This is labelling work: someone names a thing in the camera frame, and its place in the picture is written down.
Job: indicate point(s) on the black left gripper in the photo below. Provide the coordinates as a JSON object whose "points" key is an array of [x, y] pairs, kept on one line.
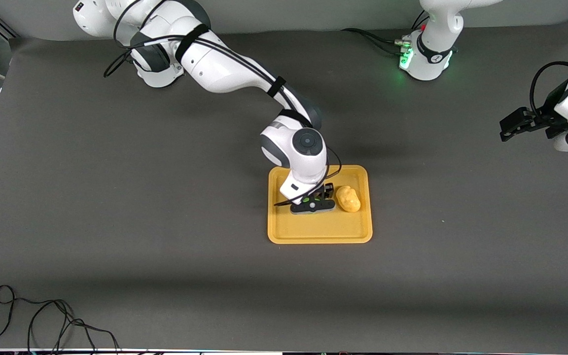
{"points": [[544, 120]]}

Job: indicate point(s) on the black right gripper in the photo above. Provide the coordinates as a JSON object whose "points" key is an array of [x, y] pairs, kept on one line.
{"points": [[328, 190]]}

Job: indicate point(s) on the green ball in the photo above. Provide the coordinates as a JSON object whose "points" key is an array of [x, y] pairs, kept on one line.
{"points": [[322, 195]]}

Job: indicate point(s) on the yellow potato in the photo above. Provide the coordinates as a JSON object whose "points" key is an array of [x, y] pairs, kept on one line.
{"points": [[348, 199]]}

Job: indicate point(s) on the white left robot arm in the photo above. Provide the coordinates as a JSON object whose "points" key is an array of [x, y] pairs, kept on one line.
{"points": [[434, 34]]}

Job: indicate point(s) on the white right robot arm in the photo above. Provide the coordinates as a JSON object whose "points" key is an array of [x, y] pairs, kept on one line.
{"points": [[225, 69]]}

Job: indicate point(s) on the yellow plastic tray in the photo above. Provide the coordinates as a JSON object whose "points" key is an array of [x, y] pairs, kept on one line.
{"points": [[313, 229]]}

